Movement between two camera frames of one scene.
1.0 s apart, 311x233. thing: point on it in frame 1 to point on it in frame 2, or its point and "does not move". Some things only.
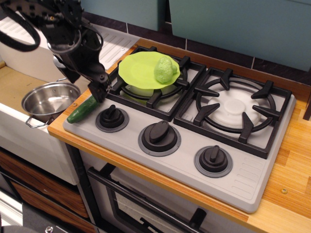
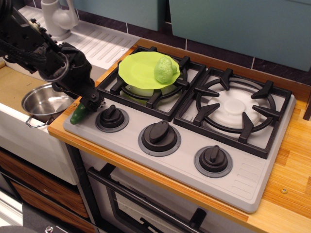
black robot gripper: [79, 45] to [77, 82]
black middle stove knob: [160, 139] does not move
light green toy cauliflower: [164, 70] does not move
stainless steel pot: [43, 101] does not move
